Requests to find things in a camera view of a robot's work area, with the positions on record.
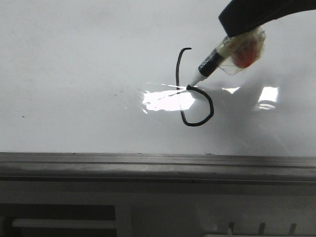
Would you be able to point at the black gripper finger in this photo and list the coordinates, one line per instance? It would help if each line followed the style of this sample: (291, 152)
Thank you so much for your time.
(241, 16)

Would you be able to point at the grey aluminium whiteboard frame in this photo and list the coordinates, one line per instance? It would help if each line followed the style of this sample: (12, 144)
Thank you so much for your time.
(157, 166)

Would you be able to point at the white whiteboard surface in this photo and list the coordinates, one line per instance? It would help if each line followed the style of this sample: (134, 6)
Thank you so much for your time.
(109, 76)

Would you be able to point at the orange magnet taped to marker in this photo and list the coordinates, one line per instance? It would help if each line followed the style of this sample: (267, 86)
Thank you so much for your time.
(249, 50)

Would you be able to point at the black and white whiteboard marker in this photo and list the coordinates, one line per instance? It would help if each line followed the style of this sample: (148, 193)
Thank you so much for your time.
(214, 60)

